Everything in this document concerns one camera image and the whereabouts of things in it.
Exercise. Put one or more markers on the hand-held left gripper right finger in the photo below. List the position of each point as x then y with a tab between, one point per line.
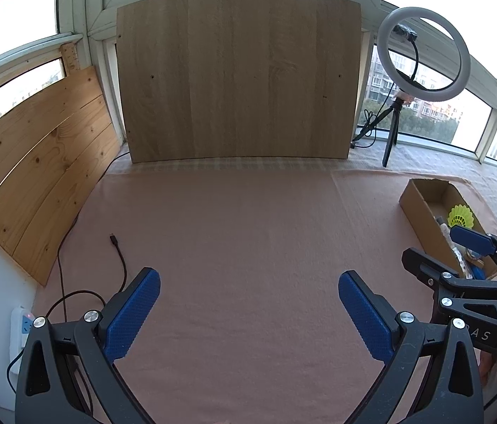
363	313

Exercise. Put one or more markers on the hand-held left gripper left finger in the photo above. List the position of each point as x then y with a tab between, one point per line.
136	313

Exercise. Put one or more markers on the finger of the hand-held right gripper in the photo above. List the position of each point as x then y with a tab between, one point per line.
425	269
473	239

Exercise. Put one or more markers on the yellow shuttlecock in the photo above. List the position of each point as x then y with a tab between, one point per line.
460	216

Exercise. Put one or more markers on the cardboard box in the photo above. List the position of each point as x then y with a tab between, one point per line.
425	229

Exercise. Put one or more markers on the pale checked cloth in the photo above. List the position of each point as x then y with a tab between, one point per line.
486	176

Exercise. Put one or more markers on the white power strip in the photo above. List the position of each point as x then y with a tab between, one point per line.
19	331

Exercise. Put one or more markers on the black tripod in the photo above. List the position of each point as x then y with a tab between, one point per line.
395	112

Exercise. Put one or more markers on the pine plank panel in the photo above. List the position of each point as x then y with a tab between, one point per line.
32	163

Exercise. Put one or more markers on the black webcam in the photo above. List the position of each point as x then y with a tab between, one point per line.
405	31

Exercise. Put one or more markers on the light wooden board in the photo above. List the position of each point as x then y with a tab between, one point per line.
231	75

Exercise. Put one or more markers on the white window frame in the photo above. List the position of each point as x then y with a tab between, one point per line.
94	9

